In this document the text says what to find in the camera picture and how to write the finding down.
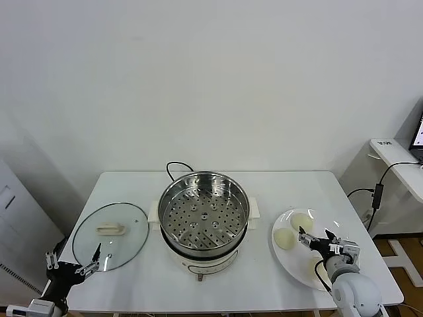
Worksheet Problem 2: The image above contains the round glass pot lid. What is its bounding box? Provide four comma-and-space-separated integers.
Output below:
71, 201, 150, 272

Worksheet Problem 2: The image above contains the large white round plate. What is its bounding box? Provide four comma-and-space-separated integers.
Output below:
271, 207, 361, 291

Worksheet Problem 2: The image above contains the white steamed baozi bun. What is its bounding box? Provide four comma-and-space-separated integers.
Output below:
303, 256, 333, 283
290, 213, 314, 232
274, 227, 296, 250

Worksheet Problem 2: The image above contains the perforated stainless steel steamer basket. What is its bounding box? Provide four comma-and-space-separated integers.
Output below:
157, 171, 250, 257

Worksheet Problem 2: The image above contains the black laptop charger cable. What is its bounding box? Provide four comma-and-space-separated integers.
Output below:
346, 160, 423, 234

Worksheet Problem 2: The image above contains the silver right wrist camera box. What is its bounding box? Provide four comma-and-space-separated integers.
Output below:
330, 240, 361, 265

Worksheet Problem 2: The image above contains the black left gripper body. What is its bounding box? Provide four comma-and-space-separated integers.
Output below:
42, 262, 89, 300

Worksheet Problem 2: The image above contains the white electric cooker base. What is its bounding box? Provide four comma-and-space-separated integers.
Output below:
147, 196, 262, 282

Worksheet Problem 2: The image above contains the black cooker power cord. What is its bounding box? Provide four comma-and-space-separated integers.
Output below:
166, 160, 196, 183

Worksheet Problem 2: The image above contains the white side desk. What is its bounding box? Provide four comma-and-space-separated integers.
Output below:
339, 137, 423, 289

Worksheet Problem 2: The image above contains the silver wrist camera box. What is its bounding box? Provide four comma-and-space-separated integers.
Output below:
5, 304, 32, 317
330, 240, 361, 265

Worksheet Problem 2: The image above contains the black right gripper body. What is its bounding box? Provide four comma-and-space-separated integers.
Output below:
310, 238, 334, 264

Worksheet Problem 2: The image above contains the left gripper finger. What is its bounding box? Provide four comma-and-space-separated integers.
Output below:
45, 236, 68, 271
75, 243, 102, 275

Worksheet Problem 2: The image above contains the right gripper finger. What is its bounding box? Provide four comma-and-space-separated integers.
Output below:
297, 225, 321, 250
325, 228, 342, 255

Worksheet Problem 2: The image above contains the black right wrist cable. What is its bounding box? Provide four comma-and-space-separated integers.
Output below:
313, 259, 333, 293

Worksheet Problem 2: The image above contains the black laptop computer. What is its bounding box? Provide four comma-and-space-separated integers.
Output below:
408, 110, 423, 165

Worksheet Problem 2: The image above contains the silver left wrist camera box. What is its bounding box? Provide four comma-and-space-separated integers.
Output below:
5, 304, 32, 317

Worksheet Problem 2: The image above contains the white cabinet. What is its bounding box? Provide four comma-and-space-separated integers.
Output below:
0, 157, 69, 300

